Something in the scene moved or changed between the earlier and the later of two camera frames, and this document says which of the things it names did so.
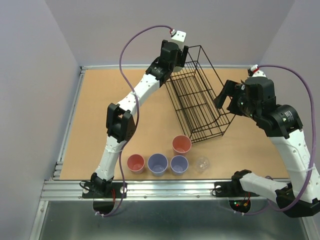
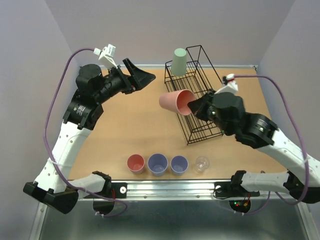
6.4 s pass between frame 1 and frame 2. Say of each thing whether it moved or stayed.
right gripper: moved
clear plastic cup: stayed
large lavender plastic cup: stayed
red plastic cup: stayed
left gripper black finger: moved
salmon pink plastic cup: moved
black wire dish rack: stayed
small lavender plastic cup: stayed
